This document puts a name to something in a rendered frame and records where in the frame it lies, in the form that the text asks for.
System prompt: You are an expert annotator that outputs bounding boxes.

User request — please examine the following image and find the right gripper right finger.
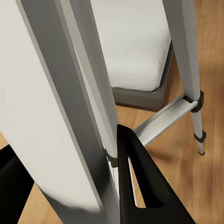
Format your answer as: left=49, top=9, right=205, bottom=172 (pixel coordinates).
left=117, top=124, right=196, bottom=224

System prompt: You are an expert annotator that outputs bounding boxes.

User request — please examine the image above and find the camera tripod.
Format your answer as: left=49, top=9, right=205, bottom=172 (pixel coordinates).
left=0, top=0, right=206, bottom=224

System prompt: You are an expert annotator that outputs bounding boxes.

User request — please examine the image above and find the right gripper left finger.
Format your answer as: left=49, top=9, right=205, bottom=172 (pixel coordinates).
left=0, top=145, right=35, bottom=224

